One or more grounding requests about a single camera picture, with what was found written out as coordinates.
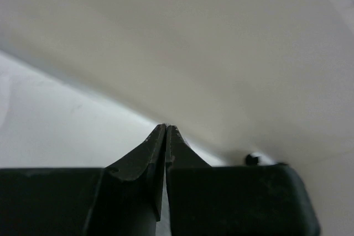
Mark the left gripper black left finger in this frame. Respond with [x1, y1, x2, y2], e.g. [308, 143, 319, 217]
[103, 124, 166, 235]

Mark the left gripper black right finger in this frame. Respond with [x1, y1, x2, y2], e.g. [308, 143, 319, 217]
[165, 125, 211, 235]

